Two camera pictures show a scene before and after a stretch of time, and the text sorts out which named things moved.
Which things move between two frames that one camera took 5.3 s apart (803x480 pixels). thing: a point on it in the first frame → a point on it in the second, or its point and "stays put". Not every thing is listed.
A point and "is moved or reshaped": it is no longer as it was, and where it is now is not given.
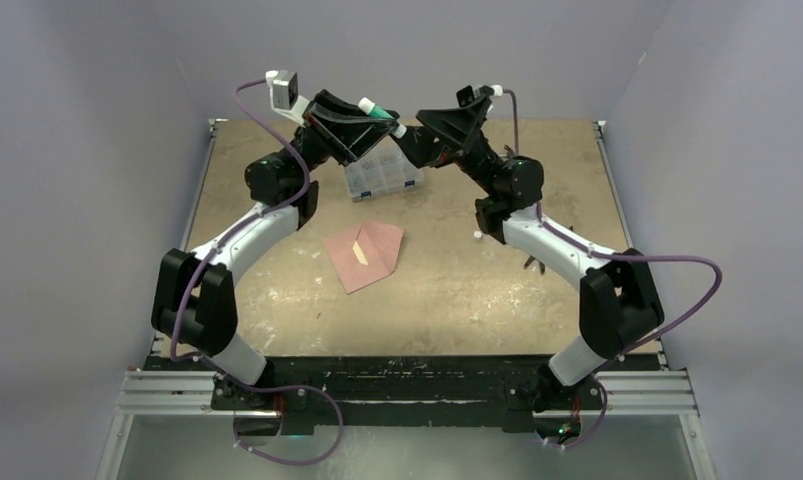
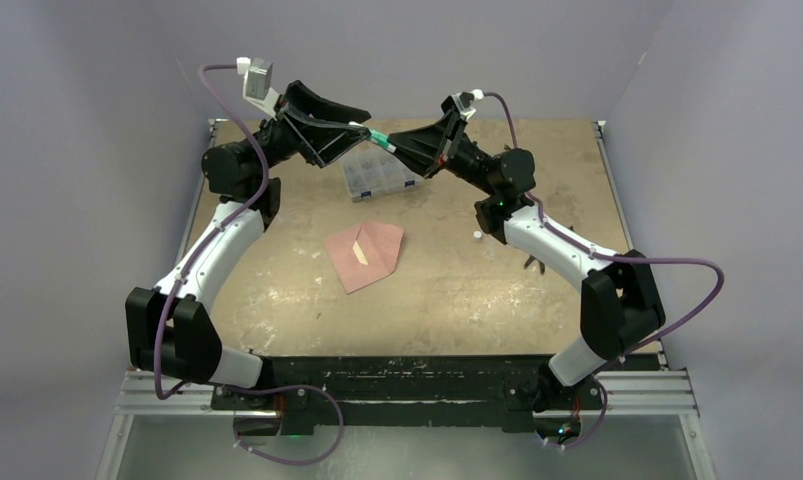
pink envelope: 365,253 stays put
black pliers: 541,264 stays put
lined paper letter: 359,253 stays put
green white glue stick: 380,113 is moved or reshaped
